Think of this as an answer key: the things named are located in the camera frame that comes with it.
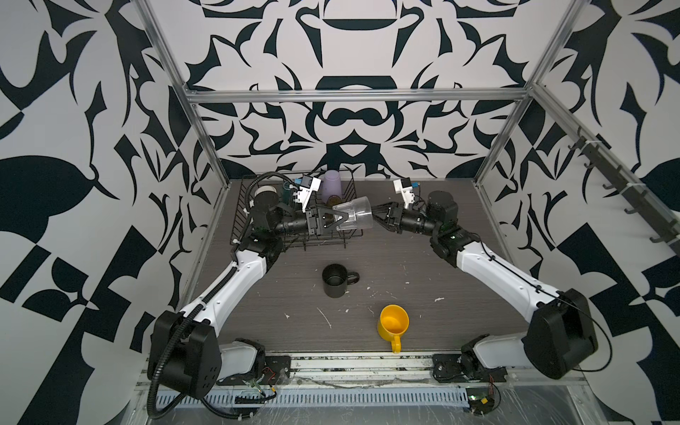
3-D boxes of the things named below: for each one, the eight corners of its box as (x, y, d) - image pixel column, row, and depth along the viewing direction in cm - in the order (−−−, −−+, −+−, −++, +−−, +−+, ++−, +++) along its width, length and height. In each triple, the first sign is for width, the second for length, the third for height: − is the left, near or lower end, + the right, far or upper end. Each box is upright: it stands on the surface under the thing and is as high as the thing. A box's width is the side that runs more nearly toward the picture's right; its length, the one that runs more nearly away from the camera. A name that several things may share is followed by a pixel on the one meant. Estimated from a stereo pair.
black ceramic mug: (323, 297, 89) (322, 286, 82) (324, 276, 94) (323, 262, 87) (358, 297, 89) (360, 286, 82) (357, 276, 94) (359, 263, 87)
